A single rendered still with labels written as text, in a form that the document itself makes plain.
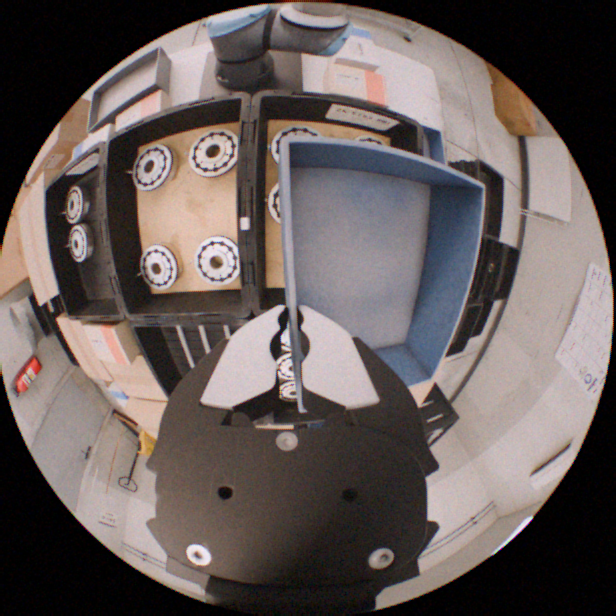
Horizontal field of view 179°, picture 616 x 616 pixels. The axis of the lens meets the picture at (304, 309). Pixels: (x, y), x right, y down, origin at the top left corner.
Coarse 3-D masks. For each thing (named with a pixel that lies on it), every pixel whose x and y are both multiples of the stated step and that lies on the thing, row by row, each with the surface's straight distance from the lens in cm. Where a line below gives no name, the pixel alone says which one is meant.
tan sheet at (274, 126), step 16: (272, 128) 45; (320, 128) 45; (336, 128) 46; (352, 128) 48; (272, 160) 42; (272, 176) 41; (272, 224) 41; (272, 240) 41; (272, 256) 42; (272, 272) 43
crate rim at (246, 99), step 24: (216, 96) 39; (240, 96) 37; (144, 120) 44; (240, 120) 35; (240, 144) 33; (240, 168) 32; (240, 192) 33; (240, 216) 31; (240, 240) 32; (240, 264) 33; (120, 288) 47; (168, 312) 42; (192, 312) 39; (216, 312) 37; (240, 312) 36
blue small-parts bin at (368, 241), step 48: (288, 144) 10; (336, 144) 11; (288, 192) 10; (336, 192) 17; (384, 192) 19; (432, 192) 22; (480, 192) 18; (288, 240) 10; (336, 240) 17; (384, 240) 19; (432, 240) 22; (480, 240) 18; (288, 288) 11; (336, 288) 19; (384, 288) 21; (432, 288) 22; (384, 336) 24; (432, 336) 22
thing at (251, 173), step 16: (256, 96) 37; (272, 96) 37; (288, 96) 37; (304, 96) 37; (320, 96) 37; (336, 96) 38; (256, 112) 35; (384, 112) 40; (256, 128) 34; (416, 128) 44; (256, 144) 33; (416, 144) 42; (256, 160) 32; (256, 176) 32; (256, 240) 32; (256, 256) 32; (256, 272) 33; (256, 288) 34; (256, 304) 35
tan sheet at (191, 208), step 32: (224, 128) 46; (160, 192) 49; (192, 192) 45; (224, 192) 42; (160, 224) 48; (192, 224) 45; (224, 224) 42; (192, 256) 46; (192, 288) 48; (224, 288) 46
